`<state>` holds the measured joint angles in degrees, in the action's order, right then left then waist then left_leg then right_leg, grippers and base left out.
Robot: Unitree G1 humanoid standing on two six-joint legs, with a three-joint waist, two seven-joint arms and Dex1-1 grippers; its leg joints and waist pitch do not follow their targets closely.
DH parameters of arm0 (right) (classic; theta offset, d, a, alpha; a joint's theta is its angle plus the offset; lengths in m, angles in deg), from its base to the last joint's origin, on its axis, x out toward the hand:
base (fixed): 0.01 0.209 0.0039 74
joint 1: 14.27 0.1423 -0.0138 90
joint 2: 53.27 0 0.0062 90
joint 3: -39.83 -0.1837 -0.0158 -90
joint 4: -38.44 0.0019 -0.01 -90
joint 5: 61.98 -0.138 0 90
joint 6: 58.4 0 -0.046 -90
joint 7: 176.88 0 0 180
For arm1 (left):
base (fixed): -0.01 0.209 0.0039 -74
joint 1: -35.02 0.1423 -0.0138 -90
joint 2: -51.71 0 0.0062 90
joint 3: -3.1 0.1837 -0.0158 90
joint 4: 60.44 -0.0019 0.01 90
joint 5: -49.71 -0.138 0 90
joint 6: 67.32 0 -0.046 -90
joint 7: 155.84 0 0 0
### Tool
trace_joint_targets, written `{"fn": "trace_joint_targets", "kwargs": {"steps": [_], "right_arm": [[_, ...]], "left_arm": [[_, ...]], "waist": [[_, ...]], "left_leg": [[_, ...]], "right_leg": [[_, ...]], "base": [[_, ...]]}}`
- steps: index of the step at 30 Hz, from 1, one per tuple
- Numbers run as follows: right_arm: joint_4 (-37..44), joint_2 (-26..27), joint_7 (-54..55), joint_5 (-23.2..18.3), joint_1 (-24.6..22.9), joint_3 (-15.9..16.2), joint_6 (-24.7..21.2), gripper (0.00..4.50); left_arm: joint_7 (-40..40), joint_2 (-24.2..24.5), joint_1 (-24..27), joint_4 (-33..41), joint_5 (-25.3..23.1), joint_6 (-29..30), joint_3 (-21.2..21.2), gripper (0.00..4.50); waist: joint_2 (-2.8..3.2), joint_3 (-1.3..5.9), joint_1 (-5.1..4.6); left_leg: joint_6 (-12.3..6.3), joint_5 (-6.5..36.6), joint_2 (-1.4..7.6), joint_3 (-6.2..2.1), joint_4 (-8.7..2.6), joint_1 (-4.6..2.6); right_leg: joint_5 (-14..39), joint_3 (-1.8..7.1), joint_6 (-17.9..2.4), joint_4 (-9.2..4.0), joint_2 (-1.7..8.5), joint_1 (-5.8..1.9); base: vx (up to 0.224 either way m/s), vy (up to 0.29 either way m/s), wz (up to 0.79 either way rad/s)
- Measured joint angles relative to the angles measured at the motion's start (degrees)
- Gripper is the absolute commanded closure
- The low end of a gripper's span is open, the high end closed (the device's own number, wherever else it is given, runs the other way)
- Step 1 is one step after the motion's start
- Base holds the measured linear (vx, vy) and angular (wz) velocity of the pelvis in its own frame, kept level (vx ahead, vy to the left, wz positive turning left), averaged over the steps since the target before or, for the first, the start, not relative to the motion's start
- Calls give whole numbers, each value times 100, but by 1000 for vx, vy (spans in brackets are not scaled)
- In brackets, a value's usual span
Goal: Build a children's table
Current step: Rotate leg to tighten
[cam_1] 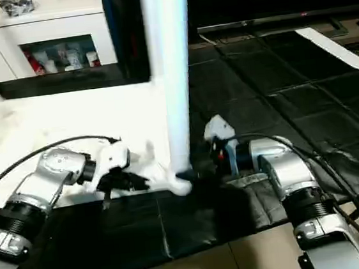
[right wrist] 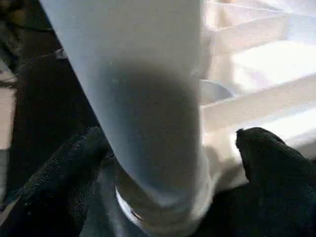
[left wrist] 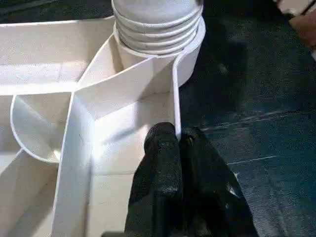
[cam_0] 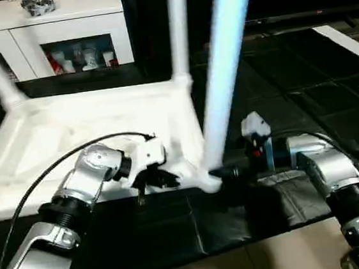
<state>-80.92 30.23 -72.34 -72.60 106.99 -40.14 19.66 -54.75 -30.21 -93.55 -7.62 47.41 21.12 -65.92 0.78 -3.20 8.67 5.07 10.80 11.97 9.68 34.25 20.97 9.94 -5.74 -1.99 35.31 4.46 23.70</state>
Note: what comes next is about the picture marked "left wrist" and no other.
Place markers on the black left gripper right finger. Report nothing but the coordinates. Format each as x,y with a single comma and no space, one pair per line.
212,192

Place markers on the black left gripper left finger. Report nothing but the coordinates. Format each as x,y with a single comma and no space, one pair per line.
158,187

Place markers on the white plastic table top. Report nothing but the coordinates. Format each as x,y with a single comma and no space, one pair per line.
74,98

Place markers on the white plastic table leg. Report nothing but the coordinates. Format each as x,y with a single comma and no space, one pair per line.
158,19

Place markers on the black work mat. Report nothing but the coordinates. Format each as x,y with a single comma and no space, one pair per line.
256,123

